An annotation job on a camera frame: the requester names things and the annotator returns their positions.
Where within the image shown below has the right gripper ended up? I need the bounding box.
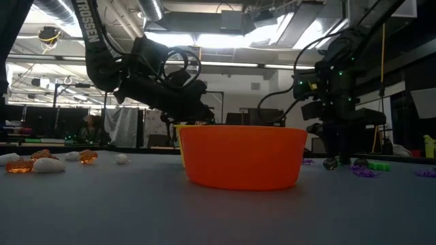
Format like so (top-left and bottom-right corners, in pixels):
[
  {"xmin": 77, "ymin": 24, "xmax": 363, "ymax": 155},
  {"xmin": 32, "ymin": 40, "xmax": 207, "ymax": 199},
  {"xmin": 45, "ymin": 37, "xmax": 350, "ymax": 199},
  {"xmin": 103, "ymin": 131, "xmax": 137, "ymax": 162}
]
[{"xmin": 301, "ymin": 47, "xmax": 388, "ymax": 165}]

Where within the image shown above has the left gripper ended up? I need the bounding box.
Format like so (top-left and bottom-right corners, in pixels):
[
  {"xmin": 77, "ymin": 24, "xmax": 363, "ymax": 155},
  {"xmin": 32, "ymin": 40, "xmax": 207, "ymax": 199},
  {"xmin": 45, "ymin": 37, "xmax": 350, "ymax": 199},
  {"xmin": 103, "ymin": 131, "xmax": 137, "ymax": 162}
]
[{"xmin": 113, "ymin": 75, "xmax": 217, "ymax": 125}]

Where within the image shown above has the grey bin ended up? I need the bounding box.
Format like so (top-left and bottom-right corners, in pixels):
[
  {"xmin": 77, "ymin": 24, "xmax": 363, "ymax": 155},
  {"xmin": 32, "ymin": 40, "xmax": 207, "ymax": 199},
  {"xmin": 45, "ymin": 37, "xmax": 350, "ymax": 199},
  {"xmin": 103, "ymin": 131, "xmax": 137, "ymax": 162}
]
[{"xmin": 311, "ymin": 137, "xmax": 325, "ymax": 154}]

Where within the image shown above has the yellow plastic basket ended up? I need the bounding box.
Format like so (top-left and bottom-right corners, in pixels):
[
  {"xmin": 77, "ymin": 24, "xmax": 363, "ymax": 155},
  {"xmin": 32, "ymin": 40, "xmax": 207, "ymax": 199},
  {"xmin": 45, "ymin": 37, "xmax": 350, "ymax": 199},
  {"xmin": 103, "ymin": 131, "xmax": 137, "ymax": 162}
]
[{"xmin": 174, "ymin": 124, "xmax": 205, "ymax": 168}]

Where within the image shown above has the grey curtain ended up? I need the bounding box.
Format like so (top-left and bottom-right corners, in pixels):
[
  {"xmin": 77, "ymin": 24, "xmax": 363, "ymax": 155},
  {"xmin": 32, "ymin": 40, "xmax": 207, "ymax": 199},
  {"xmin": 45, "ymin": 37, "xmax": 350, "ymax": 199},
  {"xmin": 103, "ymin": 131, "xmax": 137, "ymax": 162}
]
[{"xmin": 104, "ymin": 107, "xmax": 140, "ymax": 148}]

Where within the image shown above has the white board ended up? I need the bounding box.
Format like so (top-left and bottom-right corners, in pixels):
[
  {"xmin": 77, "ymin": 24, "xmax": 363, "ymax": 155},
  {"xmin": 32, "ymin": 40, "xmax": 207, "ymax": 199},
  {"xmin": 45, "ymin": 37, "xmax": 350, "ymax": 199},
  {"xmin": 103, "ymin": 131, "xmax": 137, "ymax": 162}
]
[{"xmin": 360, "ymin": 97, "xmax": 392, "ymax": 114}]

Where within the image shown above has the ceiling light strip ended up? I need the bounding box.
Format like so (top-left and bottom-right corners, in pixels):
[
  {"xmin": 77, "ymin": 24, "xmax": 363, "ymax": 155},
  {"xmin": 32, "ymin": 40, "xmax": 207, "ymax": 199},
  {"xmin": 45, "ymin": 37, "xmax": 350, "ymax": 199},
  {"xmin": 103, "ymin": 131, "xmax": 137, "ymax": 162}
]
[{"xmin": 199, "ymin": 61, "xmax": 316, "ymax": 71}]

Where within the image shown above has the person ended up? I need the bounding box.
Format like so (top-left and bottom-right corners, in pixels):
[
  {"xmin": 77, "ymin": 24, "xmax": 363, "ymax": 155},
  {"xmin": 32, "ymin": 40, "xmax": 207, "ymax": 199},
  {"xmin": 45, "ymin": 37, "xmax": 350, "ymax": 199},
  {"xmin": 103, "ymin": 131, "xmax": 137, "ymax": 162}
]
[{"xmin": 78, "ymin": 114, "xmax": 110, "ymax": 146}]

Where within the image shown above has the black metal stand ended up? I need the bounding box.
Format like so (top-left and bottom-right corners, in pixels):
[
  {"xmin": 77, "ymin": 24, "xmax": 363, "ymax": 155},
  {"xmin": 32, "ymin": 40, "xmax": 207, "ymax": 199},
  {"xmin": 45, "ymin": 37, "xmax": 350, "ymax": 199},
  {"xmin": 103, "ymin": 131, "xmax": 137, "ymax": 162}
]
[{"xmin": 52, "ymin": 83, "xmax": 109, "ymax": 146}]

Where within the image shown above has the orange plastic bowl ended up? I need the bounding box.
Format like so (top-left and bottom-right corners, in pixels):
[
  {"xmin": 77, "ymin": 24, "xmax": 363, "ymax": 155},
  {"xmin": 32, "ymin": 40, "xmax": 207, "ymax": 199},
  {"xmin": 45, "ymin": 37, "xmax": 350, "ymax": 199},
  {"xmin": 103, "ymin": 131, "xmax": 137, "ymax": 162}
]
[{"xmin": 179, "ymin": 125, "xmax": 309, "ymax": 191}]

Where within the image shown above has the yellow-green container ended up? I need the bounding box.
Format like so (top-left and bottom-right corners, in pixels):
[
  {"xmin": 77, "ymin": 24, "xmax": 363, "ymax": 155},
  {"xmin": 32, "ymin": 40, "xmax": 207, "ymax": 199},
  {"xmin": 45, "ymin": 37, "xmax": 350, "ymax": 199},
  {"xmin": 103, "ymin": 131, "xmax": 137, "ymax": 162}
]
[{"xmin": 423, "ymin": 134, "xmax": 436, "ymax": 159}]

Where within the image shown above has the grey ceiling unit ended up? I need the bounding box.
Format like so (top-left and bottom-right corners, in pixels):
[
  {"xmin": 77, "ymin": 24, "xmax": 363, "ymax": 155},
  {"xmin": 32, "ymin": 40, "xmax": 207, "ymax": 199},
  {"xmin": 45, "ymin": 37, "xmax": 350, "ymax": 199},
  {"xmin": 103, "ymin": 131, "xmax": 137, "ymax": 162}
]
[{"xmin": 220, "ymin": 10, "xmax": 245, "ymax": 33}]

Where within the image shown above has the black partition screen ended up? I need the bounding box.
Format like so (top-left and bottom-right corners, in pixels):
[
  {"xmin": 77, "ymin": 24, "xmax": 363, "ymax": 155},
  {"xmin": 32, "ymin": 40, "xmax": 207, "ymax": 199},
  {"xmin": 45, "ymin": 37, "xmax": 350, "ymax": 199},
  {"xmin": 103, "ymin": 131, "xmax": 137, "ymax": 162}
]
[{"xmin": 5, "ymin": 105, "xmax": 90, "ymax": 139}]

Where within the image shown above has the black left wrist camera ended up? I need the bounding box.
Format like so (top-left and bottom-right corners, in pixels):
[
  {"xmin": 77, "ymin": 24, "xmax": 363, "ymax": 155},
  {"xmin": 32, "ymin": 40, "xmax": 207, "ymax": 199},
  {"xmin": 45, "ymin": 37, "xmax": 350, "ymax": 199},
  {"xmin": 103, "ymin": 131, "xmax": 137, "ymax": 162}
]
[{"xmin": 167, "ymin": 69, "xmax": 192, "ymax": 88}]

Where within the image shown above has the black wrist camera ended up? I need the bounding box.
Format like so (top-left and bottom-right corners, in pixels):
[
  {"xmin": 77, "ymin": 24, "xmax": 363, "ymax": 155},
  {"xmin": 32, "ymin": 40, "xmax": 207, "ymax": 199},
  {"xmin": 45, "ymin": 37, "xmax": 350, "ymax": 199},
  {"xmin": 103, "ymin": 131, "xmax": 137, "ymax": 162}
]
[
  {"xmin": 292, "ymin": 75, "xmax": 318, "ymax": 101},
  {"xmin": 167, "ymin": 69, "xmax": 192, "ymax": 88}
]

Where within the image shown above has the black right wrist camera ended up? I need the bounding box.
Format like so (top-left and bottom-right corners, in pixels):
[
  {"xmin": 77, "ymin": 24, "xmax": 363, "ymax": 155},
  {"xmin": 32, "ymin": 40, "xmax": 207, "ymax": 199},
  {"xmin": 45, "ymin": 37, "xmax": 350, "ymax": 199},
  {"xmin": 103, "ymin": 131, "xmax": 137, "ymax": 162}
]
[{"xmin": 292, "ymin": 75, "xmax": 318, "ymax": 101}]

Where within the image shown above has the black right camera cable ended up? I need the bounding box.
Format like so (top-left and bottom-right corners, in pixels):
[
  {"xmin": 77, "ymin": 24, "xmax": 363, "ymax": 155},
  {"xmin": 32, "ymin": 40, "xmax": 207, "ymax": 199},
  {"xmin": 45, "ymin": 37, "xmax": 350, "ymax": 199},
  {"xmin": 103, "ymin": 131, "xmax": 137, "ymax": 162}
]
[{"xmin": 255, "ymin": 30, "xmax": 345, "ymax": 123}]

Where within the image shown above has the silver ceiling duct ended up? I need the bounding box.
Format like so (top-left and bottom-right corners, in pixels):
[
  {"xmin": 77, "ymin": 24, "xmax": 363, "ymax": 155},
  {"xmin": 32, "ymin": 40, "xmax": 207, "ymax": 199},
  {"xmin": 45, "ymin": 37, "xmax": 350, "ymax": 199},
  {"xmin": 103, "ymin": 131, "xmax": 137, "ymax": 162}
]
[
  {"xmin": 32, "ymin": 0, "xmax": 76, "ymax": 25},
  {"xmin": 136, "ymin": 0, "xmax": 165, "ymax": 22}
]

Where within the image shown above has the white wall panel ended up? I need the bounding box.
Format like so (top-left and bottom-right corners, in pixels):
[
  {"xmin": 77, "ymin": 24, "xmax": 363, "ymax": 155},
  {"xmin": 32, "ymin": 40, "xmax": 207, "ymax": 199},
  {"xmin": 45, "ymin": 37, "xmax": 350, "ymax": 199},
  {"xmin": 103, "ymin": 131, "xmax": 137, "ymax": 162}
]
[{"xmin": 410, "ymin": 87, "xmax": 436, "ymax": 120}]

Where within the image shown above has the yellow hanging cord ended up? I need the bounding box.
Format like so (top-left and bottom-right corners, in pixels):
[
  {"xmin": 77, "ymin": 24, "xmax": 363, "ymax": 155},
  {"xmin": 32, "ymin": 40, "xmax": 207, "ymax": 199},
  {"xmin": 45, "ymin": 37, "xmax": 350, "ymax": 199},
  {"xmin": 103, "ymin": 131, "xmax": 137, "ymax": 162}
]
[{"xmin": 371, "ymin": 20, "xmax": 388, "ymax": 154}]

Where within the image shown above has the yellow cable reel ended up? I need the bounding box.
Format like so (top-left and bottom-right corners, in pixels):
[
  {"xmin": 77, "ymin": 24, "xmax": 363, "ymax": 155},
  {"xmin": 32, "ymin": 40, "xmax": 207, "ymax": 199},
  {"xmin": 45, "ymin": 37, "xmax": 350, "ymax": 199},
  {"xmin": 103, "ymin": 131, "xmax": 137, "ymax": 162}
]
[{"xmin": 37, "ymin": 26, "xmax": 62, "ymax": 45}]

